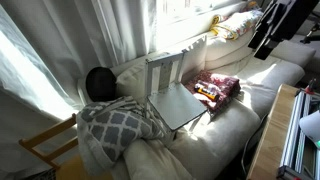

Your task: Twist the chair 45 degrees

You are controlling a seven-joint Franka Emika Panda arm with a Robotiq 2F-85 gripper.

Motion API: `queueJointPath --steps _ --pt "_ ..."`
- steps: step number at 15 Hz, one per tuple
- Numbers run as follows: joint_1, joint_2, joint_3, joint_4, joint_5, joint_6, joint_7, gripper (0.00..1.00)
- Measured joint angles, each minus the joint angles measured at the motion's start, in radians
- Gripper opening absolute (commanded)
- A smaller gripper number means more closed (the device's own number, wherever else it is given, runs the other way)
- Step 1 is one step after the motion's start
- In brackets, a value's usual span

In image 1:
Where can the small white wooden chair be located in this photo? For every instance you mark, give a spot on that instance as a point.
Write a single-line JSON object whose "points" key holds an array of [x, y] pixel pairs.
{"points": [[172, 103]]}

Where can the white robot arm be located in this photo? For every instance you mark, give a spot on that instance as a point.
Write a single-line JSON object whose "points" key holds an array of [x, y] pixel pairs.
{"points": [[280, 21]]}

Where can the clear plastic water bottle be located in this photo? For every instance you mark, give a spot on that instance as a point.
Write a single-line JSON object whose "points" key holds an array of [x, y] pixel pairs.
{"points": [[211, 87]]}

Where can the black and yellow bottle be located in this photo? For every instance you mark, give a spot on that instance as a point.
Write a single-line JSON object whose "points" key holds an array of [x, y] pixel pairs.
{"points": [[203, 90]]}

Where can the black round cushion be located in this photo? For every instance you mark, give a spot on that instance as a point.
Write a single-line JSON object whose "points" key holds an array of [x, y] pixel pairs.
{"points": [[101, 84]]}

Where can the grey white patterned blanket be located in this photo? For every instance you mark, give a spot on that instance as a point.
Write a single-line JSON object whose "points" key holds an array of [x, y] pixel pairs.
{"points": [[106, 129]]}

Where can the cream sofa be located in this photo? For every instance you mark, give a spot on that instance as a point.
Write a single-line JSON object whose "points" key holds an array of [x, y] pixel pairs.
{"points": [[218, 137]]}

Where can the red patterned cloth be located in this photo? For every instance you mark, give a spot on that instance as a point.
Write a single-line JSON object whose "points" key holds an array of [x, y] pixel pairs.
{"points": [[229, 88]]}

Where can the floral yellow blanket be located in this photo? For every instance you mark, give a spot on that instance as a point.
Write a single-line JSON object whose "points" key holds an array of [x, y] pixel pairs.
{"points": [[235, 25]]}

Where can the white curtain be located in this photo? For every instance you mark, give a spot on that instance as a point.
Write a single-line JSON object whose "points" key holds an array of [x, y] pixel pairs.
{"points": [[46, 45]]}

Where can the wooden side table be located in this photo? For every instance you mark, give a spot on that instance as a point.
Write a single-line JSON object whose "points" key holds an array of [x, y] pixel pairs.
{"points": [[269, 151]]}

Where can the white lamp shade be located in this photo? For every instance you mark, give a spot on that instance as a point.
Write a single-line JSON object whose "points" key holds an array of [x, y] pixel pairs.
{"points": [[310, 125]]}

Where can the metal rail frame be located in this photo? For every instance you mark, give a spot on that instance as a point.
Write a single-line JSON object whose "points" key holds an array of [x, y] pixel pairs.
{"points": [[301, 156]]}

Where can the black camera stand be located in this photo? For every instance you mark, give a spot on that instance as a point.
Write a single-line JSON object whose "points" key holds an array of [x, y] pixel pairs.
{"points": [[315, 17]]}

